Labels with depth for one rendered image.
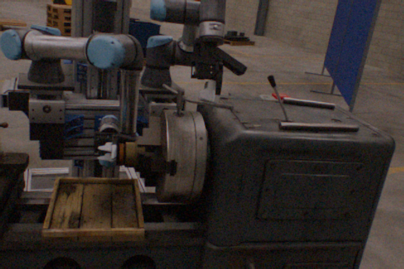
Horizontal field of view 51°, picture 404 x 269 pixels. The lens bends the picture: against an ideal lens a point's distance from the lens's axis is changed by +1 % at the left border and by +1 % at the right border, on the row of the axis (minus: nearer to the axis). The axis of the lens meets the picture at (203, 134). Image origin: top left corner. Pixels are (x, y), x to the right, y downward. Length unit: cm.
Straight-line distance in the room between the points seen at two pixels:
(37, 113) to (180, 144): 74
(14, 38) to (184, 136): 80
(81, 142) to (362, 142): 123
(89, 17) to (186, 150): 100
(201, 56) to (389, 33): 1232
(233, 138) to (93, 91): 99
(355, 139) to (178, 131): 55
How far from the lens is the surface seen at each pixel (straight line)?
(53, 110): 182
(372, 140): 143
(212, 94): 122
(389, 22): 1349
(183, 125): 132
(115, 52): 151
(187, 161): 128
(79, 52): 161
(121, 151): 138
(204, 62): 121
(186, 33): 189
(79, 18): 207
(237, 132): 123
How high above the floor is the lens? 164
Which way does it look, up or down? 19 degrees down
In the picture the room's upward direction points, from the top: 8 degrees clockwise
